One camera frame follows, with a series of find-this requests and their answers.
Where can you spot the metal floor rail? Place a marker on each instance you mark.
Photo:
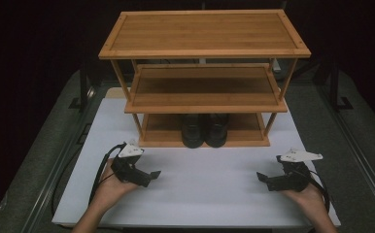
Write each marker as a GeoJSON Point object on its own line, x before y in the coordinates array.
{"type": "Point", "coordinates": [360, 161]}
{"type": "Point", "coordinates": [56, 174]}

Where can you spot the black metal stand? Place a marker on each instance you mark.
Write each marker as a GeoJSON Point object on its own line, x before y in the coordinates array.
{"type": "Point", "coordinates": [83, 84]}
{"type": "Point", "coordinates": [335, 84]}

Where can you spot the wooden three-tier shoe rack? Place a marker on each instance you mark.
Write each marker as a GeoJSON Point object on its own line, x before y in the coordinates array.
{"type": "Point", "coordinates": [205, 32]}

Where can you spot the white table sheet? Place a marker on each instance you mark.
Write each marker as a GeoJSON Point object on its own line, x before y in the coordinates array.
{"type": "Point", "coordinates": [195, 174]}

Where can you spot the person's left hand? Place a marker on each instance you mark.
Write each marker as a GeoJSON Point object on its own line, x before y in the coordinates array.
{"type": "Point", "coordinates": [112, 191]}

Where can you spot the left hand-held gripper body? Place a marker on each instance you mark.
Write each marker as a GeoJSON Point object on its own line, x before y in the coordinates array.
{"type": "Point", "coordinates": [130, 171]}

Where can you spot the person's right hand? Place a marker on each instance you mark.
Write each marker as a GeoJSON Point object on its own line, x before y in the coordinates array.
{"type": "Point", "coordinates": [305, 199]}

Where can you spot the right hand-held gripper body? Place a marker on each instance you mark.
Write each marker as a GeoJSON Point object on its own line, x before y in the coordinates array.
{"type": "Point", "coordinates": [289, 178]}

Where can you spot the black leather shoe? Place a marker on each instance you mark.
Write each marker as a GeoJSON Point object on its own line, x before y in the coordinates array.
{"type": "Point", "coordinates": [216, 132]}
{"type": "Point", "coordinates": [192, 132]}

